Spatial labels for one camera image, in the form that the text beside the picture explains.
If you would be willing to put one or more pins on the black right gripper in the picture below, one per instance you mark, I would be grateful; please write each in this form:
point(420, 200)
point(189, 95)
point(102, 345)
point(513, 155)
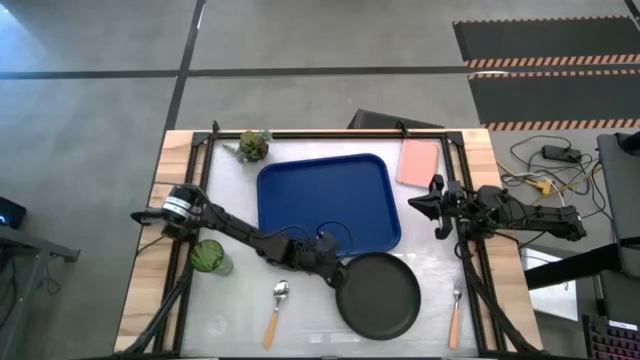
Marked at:
point(457, 205)

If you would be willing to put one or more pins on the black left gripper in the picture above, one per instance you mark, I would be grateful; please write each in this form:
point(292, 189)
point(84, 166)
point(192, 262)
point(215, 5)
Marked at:
point(320, 252)

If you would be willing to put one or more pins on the black round plate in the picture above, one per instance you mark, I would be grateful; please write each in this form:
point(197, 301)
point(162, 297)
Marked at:
point(380, 300)

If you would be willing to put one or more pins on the green faceted plastic cup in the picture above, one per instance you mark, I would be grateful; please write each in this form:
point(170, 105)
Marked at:
point(207, 256)

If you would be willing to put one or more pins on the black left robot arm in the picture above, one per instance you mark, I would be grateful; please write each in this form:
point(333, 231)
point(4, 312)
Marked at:
point(235, 225)

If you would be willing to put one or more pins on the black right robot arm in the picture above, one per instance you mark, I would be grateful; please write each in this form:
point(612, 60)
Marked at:
point(545, 217)

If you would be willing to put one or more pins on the blue plastic tray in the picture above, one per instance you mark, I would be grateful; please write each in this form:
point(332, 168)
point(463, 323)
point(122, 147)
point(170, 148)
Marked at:
point(325, 200)

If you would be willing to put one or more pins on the pink rectangular cloth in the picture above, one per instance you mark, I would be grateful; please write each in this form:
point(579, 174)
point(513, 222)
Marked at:
point(417, 162)

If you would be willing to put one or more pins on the black power adapter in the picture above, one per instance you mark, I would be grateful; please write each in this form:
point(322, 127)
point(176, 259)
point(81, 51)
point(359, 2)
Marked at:
point(560, 152)

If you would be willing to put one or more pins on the white box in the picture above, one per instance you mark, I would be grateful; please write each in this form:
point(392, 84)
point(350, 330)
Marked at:
point(550, 300)

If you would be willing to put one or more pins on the black diagonal desk bar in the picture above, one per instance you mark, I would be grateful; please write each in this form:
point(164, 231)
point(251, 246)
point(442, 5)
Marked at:
point(570, 267)

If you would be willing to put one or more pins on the small potted green plant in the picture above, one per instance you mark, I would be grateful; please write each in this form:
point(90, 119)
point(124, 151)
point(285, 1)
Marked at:
point(252, 146)

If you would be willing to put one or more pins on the black mat with striped edge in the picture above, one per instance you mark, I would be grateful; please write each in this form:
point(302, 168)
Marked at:
point(545, 40)
point(550, 97)

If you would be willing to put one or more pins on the grey side desk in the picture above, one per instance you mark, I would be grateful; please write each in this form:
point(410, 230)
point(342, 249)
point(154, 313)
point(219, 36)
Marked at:
point(622, 200)

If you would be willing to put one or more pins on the backlit keyboard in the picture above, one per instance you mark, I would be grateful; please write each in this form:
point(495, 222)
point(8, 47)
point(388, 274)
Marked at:
point(612, 345)

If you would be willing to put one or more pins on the grey metal side table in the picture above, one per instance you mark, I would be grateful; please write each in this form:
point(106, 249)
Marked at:
point(25, 245)

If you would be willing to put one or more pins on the black device with blue light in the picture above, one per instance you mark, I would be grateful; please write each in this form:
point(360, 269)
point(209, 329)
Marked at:
point(10, 212)

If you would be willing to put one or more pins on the black metal table frame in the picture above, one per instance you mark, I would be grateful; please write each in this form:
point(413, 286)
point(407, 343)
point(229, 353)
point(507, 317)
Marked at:
point(325, 134)

